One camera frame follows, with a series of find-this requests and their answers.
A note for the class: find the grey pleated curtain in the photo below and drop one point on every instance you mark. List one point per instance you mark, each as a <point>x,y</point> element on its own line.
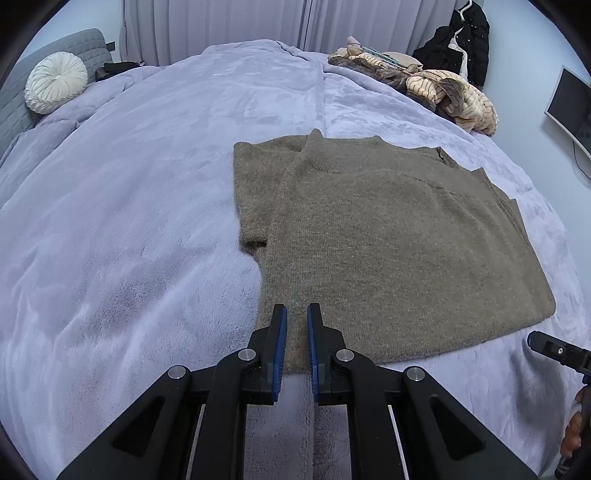
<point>164,32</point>

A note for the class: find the wall mounted monitor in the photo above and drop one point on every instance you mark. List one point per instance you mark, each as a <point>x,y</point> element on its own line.
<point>569,108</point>

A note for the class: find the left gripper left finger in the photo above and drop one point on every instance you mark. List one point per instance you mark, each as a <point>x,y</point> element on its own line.
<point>190,424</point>

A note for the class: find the black object beside pillow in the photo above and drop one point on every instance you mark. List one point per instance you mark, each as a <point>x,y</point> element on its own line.
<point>111,69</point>

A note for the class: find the black jacket on hanger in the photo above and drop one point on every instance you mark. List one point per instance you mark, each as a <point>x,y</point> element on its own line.
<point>461,47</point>

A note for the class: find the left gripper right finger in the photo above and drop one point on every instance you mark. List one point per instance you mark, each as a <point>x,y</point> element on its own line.
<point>402,424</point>

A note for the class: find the lavender fleece blanket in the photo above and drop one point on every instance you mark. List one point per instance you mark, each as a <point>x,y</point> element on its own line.
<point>119,235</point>

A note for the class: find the grey quilted headboard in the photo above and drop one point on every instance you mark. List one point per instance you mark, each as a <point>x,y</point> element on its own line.
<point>89,45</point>

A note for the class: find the person's right hand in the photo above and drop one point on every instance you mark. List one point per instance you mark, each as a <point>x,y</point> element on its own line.
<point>571,441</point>

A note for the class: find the white round pleated cushion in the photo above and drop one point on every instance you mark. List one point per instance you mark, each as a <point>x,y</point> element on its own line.
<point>54,81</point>

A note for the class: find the brown knit sweater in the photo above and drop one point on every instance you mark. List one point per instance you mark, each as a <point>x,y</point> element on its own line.
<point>408,253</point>

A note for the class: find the pile of striped beige clothes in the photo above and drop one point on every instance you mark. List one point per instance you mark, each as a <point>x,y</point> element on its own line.
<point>441,91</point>

